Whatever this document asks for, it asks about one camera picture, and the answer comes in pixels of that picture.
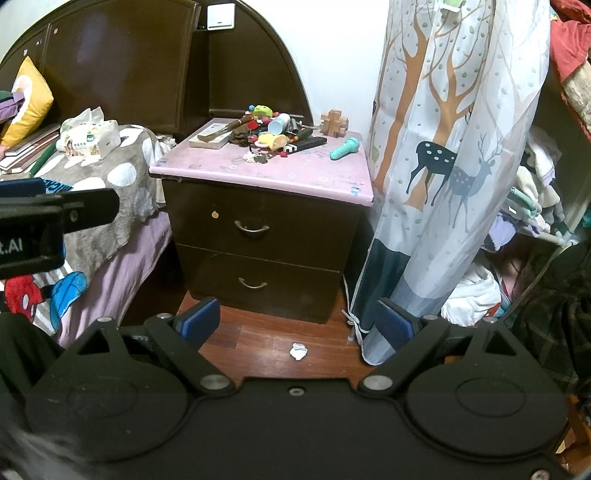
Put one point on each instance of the red cloth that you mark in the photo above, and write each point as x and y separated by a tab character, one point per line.
572	41

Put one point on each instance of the pile of small trinkets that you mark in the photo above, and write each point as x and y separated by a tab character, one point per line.
244	136

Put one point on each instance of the white wall switch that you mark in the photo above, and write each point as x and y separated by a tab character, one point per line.
220	16

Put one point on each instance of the crumpled paper scrap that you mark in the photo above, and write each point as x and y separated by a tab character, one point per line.
298	351

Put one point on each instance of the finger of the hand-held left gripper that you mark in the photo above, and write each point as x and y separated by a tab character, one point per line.
83	207

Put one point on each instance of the grey white-spotted blanket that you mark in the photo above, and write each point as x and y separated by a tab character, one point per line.
106	203

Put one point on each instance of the cluster of coins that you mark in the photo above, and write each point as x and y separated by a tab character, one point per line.
256	159

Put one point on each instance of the stack of books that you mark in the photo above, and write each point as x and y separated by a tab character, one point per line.
27	150

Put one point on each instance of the yellow pillow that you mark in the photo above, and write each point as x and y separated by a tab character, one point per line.
32	101

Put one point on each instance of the white tissue pack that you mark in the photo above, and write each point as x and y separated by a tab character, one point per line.
92	138

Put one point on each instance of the white cup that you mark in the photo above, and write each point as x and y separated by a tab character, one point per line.
277	124

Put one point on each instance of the dark plaid cloth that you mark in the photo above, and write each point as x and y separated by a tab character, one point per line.
554	314

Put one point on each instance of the cartoon printed blanket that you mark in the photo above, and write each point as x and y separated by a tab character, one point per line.
27	290

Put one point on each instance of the pink nightstand mat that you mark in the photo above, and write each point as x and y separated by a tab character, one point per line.
295	171

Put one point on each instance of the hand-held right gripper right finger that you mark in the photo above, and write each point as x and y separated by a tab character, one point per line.
395	324

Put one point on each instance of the black remote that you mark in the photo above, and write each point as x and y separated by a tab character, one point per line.
309	143

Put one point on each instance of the white flat box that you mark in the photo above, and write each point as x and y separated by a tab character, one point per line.
203	142

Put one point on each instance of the dark wooden nightstand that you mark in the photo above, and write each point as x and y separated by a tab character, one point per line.
258	313

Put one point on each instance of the dark nightstand drawer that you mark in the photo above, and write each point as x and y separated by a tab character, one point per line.
217	277

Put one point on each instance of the pink bed sheet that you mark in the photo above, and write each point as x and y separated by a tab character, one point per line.
120	277

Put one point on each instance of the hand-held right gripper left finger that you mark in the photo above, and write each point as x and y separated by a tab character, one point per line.
203	319

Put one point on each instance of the wooden burr puzzle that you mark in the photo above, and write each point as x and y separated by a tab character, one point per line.
334	122

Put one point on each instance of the teal toy microphone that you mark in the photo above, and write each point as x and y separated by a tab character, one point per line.
344	148

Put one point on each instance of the dark wooden headboard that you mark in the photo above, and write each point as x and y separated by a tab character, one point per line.
115	55

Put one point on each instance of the deer-printed curtain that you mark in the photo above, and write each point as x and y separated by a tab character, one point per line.
452	92

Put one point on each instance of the pile of pale clothes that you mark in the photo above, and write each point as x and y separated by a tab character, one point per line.
540	166

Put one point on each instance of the purple cloth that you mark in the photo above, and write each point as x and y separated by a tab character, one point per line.
9	110

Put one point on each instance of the green frog toy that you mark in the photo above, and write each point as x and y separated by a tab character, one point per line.
262	110

